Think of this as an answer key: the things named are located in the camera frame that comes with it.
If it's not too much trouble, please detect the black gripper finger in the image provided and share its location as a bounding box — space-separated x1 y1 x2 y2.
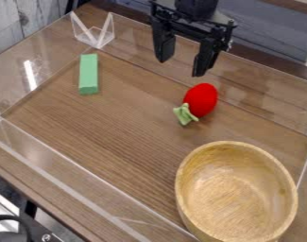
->
152 17 176 62
192 38 220 77

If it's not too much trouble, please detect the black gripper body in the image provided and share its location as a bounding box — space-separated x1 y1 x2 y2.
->
149 0 237 44

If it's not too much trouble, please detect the green foam block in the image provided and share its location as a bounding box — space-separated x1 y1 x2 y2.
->
79 54 99 95

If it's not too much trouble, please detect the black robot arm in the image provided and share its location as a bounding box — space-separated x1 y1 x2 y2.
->
149 0 237 77

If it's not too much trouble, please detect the light wooden bowl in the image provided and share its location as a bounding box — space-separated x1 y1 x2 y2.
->
175 141 297 242

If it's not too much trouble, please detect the red plush strawberry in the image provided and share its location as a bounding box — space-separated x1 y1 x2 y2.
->
173 83 217 126

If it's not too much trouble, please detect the black table clamp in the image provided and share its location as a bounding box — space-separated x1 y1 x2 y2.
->
19 200 63 242

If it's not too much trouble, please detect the clear acrylic corner bracket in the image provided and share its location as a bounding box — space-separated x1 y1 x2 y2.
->
69 12 115 49

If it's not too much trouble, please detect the clear acrylic tray wall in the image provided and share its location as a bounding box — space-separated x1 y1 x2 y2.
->
0 116 196 242

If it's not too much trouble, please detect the black cable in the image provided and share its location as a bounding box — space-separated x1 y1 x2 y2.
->
0 214 35 242

